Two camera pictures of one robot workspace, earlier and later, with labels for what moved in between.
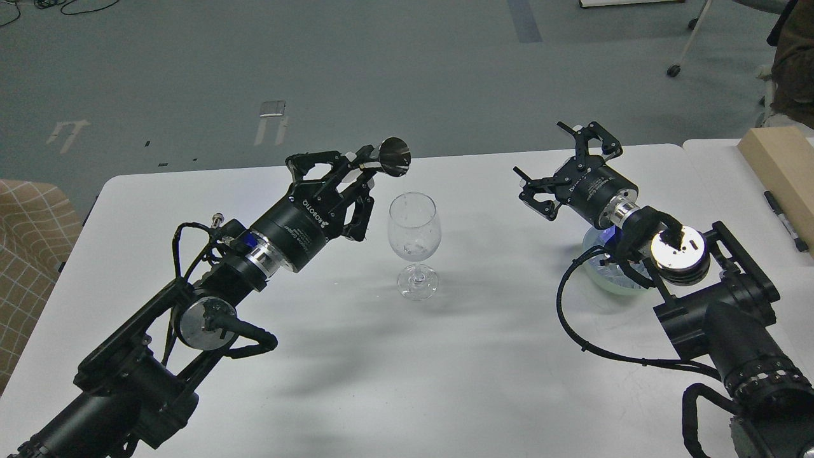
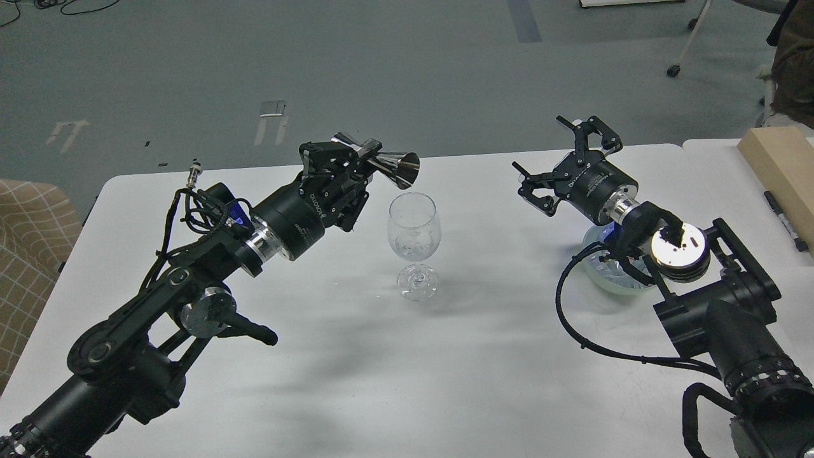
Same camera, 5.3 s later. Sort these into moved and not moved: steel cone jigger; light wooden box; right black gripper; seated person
Moved: steel cone jigger
Not moved: light wooden box; right black gripper; seated person
